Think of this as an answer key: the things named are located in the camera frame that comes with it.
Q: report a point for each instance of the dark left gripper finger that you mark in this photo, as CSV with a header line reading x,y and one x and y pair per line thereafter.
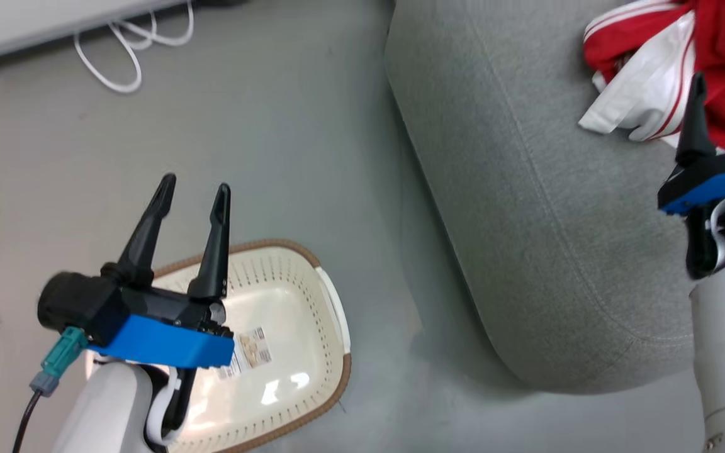
x,y
145,239
216,251

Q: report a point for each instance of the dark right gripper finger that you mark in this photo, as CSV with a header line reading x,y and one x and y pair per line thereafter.
x,y
696,132

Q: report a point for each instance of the cream perforated laundry basket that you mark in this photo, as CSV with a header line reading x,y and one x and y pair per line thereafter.
x,y
293,302

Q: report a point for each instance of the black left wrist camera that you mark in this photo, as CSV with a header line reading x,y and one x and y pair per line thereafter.
x,y
73,302

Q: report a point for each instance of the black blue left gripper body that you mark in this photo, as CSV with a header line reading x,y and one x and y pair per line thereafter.
x,y
161,343

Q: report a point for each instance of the wide white partition panel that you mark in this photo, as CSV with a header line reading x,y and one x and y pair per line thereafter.
x,y
35,19

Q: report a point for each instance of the red and white shorts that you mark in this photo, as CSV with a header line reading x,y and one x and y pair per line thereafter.
x,y
646,94

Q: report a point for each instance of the teal left camera connector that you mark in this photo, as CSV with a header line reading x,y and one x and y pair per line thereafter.
x,y
60,358

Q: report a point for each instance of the printed basket label sticker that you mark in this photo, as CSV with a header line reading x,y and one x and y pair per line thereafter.
x,y
249,352

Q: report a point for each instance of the grey fabric sofa seat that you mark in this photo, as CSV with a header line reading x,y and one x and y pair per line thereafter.
x,y
557,207

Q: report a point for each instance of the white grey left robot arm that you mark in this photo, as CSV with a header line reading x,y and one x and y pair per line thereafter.
x,y
107,409

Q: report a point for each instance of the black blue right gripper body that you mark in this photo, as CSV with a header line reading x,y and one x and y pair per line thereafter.
x,y
721,176

